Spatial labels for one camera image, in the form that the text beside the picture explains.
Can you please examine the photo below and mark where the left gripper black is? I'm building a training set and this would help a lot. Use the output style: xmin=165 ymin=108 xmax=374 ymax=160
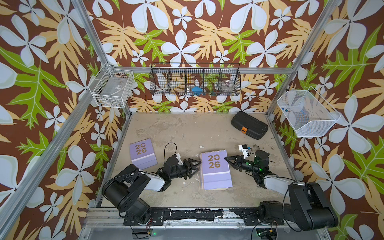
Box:
xmin=169 ymin=158 xmax=201 ymax=181

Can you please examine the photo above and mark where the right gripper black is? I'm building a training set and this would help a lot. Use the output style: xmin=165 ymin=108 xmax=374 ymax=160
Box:
xmin=224 ymin=155 xmax=259 ymax=175

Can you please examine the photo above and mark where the pink calendar back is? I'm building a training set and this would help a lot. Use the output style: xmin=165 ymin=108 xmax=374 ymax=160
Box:
xmin=200 ymin=179 xmax=233 ymax=190

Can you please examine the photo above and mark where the purple calendar back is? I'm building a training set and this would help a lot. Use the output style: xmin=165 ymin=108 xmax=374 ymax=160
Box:
xmin=200 ymin=150 xmax=232 ymax=181

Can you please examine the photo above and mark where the purple calendar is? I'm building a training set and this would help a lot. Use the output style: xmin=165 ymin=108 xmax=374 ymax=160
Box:
xmin=129 ymin=139 xmax=158 ymax=170
xmin=200 ymin=150 xmax=232 ymax=181

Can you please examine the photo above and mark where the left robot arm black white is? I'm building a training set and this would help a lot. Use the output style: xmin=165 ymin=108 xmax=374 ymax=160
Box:
xmin=102 ymin=154 xmax=202 ymax=225

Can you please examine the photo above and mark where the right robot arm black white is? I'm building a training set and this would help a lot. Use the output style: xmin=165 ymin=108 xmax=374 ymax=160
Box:
xmin=225 ymin=150 xmax=339 ymax=231

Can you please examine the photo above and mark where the black tool case orange latch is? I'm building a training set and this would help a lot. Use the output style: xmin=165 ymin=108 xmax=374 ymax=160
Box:
xmin=231 ymin=112 xmax=269 ymax=140

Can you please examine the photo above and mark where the blue object in basket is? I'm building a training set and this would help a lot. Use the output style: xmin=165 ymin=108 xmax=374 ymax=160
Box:
xmin=192 ymin=87 xmax=204 ymax=96

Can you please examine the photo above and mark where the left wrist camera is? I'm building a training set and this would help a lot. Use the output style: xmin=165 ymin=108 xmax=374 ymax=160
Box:
xmin=176 ymin=154 xmax=183 ymax=165

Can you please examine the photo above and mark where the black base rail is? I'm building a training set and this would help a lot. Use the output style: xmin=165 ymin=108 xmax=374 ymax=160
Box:
xmin=119 ymin=207 xmax=284 ymax=227

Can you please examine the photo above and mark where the black wire basket back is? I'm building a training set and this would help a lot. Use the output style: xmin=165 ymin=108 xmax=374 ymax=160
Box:
xmin=149 ymin=63 xmax=241 ymax=97

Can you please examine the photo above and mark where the white wire basket right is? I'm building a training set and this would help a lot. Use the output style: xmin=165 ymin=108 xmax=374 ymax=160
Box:
xmin=277 ymin=87 xmax=342 ymax=138

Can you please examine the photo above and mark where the white wire basket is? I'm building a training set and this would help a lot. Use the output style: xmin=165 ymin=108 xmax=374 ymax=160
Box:
xmin=277 ymin=87 xmax=342 ymax=138
xmin=90 ymin=67 xmax=135 ymax=109

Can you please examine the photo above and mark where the white wire basket left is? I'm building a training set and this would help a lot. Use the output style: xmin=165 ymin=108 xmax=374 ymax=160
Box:
xmin=90 ymin=67 xmax=135 ymax=109

